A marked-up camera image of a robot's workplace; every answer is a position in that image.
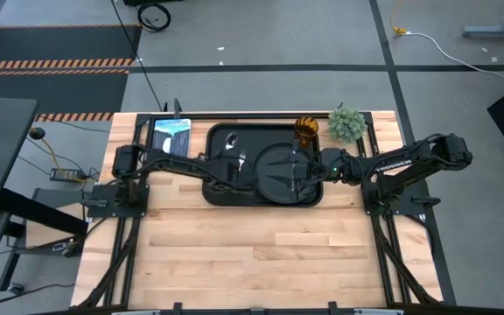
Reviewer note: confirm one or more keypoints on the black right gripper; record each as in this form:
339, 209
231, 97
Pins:
310, 170

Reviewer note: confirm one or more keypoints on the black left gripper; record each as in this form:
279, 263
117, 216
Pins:
238, 180

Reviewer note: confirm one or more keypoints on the black round plate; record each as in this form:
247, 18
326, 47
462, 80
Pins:
278, 192

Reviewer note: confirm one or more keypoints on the amber ribbed cup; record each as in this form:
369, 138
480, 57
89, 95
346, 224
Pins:
306, 128

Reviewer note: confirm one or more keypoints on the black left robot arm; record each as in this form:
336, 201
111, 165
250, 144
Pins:
177, 163

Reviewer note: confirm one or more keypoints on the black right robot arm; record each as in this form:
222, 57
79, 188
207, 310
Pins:
392, 164

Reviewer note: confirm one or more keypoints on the black rectangular tray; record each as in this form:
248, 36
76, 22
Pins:
221, 199

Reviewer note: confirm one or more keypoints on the small green artificial plant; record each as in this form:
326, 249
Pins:
346, 124

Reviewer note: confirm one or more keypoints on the waterfall picture book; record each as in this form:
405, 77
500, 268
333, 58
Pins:
171, 133

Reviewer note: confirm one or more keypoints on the black power adapter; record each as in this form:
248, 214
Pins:
64, 174

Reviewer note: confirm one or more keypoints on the black hazard-striped floor mat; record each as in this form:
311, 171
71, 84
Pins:
51, 44

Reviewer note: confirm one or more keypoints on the grey table foot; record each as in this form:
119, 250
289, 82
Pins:
497, 32

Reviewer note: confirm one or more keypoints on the black clamp post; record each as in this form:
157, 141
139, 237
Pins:
177, 106

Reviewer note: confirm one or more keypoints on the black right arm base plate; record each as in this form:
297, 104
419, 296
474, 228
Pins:
409, 192

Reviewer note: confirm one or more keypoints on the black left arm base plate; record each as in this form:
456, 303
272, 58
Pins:
103, 193

